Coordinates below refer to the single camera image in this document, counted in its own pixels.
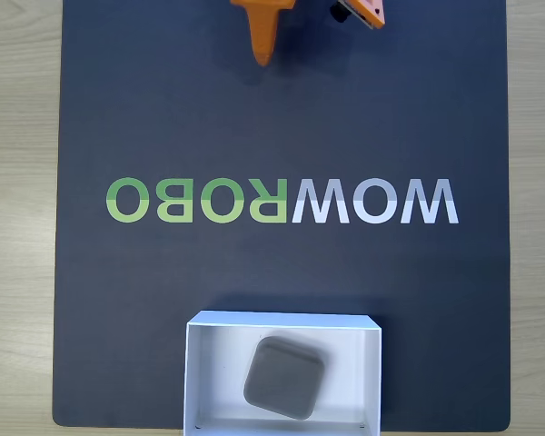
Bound grey square usb device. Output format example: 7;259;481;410
243;334;326;421

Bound dark mat with WOWROBO print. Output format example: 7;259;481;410
51;0;512;431

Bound white open cardboard box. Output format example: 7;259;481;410
183;310;383;436

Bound orange mounted camera module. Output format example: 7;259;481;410
329;0;386;32

